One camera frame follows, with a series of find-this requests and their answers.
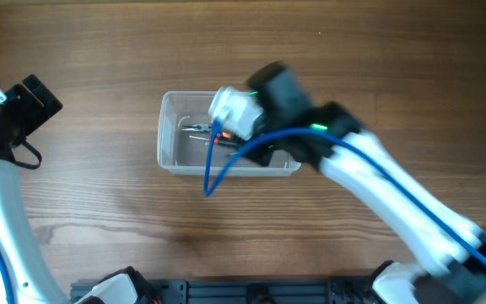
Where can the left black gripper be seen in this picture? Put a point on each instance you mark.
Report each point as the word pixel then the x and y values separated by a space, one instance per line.
pixel 40 99

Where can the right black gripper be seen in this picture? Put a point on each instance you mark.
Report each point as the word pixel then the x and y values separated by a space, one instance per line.
pixel 257 151

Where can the red black handled screwdriver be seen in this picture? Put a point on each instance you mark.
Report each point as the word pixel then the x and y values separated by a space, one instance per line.
pixel 221 141

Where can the orange black long-nose pliers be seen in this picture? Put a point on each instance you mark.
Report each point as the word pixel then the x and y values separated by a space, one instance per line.
pixel 205 128

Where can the clear plastic container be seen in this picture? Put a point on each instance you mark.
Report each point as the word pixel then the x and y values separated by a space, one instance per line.
pixel 184 153

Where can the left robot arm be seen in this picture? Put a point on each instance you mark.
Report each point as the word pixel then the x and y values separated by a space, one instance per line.
pixel 24 275

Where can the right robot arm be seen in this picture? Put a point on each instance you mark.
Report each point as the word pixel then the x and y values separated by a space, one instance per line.
pixel 449 249

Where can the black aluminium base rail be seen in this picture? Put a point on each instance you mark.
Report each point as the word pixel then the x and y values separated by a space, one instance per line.
pixel 334 290

